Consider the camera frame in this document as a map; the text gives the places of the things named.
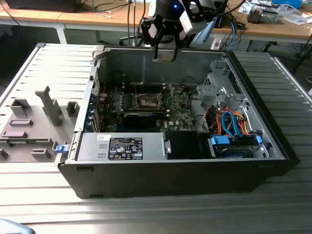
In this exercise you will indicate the small white box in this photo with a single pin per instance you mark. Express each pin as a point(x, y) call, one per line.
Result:
point(215, 44)

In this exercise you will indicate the black box on desk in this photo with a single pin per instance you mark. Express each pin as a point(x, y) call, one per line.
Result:
point(36, 5)

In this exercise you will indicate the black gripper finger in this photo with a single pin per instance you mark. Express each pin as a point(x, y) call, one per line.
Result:
point(155, 52)
point(176, 52)

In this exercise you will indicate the silver topped CPU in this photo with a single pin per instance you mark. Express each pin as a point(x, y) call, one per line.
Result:
point(165, 57)

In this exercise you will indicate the black graphics card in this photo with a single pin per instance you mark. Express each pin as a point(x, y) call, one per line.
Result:
point(139, 120)

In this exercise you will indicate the green motherboard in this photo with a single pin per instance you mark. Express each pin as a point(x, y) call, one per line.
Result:
point(180, 114)

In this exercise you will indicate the clear plastic bag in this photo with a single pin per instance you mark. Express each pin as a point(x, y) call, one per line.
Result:
point(295, 18)

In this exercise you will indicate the hard disk in blue carrier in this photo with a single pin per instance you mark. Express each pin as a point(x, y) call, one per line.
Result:
point(234, 152)

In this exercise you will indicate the black fan shroud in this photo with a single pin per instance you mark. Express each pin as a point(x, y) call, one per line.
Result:
point(182, 145)

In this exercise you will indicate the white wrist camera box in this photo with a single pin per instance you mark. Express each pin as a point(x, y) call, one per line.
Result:
point(189, 22)

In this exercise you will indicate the grey metal drive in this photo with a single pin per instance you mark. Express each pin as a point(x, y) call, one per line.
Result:
point(270, 17)

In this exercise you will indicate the silver metal drive cage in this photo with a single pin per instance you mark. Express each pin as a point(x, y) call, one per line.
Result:
point(212, 91)

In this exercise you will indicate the grey power supply unit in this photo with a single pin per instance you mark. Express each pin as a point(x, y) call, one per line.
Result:
point(92, 146)

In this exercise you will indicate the blue box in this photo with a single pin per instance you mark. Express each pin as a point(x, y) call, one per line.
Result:
point(287, 2)

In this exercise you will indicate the grey parts rack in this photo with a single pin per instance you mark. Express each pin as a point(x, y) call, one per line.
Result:
point(48, 107)

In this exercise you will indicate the CPU cooler with fan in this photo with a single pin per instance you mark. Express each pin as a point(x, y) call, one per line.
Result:
point(254, 14)

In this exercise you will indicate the grey rounded device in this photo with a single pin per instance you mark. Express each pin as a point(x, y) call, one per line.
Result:
point(12, 228)

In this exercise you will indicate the blue plastic clip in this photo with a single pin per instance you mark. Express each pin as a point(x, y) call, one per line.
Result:
point(61, 149)

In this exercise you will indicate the wooden desk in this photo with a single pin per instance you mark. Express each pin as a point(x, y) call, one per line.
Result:
point(268, 31)
point(73, 18)

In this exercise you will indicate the CPU socket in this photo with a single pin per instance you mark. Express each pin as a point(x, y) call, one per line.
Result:
point(148, 101)

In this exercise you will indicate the thin metal locking lever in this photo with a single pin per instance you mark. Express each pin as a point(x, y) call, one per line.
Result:
point(133, 85)

